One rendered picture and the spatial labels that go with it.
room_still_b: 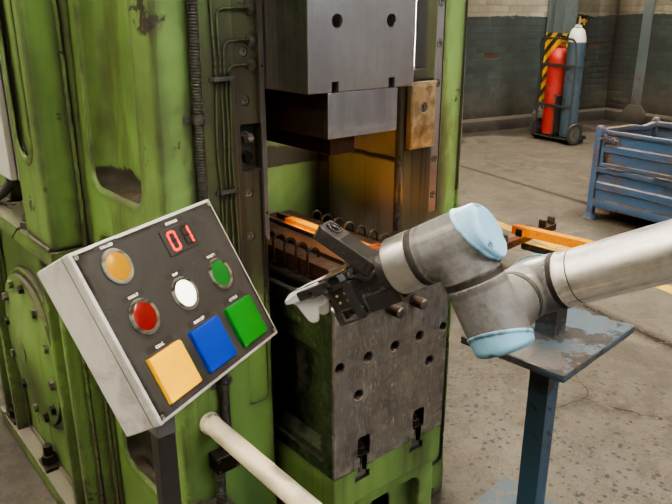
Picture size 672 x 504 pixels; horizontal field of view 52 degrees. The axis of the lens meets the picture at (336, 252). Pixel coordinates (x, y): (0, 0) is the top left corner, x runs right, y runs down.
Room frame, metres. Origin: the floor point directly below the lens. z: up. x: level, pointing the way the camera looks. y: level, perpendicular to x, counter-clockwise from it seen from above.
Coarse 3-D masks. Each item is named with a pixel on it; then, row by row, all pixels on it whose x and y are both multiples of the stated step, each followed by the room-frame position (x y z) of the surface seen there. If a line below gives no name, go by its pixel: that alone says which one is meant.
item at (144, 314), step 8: (136, 304) 0.95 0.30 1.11; (144, 304) 0.96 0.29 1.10; (136, 312) 0.94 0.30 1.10; (144, 312) 0.95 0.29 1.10; (152, 312) 0.96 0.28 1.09; (136, 320) 0.93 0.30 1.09; (144, 320) 0.94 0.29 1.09; (152, 320) 0.95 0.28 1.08; (144, 328) 0.93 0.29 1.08; (152, 328) 0.94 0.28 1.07
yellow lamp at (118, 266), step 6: (114, 252) 0.98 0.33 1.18; (108, 258) 0.96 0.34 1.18; (114, 258) 0.97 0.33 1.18; (120, 258) 0.98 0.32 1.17; (126, 258) 0.99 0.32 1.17; (108, 264) 0.95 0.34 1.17; (114, 264) 0.96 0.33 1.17; (120, 264) 0.97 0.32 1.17; (126, 264) 0.98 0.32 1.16; (108, 270) 0.95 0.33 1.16; (114, 270) 0.95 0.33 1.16; (120, 270) 0.96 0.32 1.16; (126, 270) 0.97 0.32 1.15; (114, 276) 0.95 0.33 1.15; (120, 276) 0.96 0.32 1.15; (126, 276) 0.96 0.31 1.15
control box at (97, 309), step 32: (160, 224) 1.09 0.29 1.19; (192, 224) 1.15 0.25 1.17; (64, 256) 0.92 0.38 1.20; (96, 256) 0.95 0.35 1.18; (128, 256) 0.99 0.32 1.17; (160, 256) 1.04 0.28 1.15; (192, 256) 1.10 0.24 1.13; (224, 256) 1.16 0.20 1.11; (64, 288) 0.92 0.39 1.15; (96, 288) 0.91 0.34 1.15; (128, 288) 0.96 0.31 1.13; (160, 288) 1.00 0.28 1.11; (224, 288) 1.11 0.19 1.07; (64, 320) 0.92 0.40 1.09; (96, 320) 0.90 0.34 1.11; (128, 320) 0.92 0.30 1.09; (160, 320) 0.97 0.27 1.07; (192, 320) 1.02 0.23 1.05; (224, 320) 1.07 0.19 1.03; (96, 352) 0.90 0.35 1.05; (128, 352) 0.89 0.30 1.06; (192, 352) 0.98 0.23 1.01; (128, 384) 0.88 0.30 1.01; (128, 416) 0.88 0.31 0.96; (160, 416) 0.86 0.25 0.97
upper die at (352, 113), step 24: (288, 96) 1.54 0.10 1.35; (312, 96) 1.47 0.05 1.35; (336, 96) 1.45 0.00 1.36; (360, 96) 1.49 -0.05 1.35; (384, 96) 1.53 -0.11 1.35; (288, 120) 1.54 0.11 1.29; (312, 120) 1.47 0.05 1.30; (336, 120) 1.45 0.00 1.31; (360, 120) 1.49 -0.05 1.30; (384, 120) 1.53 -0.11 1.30
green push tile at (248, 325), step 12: (240, 300) 1.12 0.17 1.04; (252, 300) 1.14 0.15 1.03; (228, 312) 1.08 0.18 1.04; (240, 312) 1.10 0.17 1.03; (252, 312) 1.12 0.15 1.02; (240, 324) 1.08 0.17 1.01; (252, 324) 1.11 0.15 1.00; (264, 324) 1.13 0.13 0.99; (240, 336) 1.07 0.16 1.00; (252, 336) 1.09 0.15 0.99
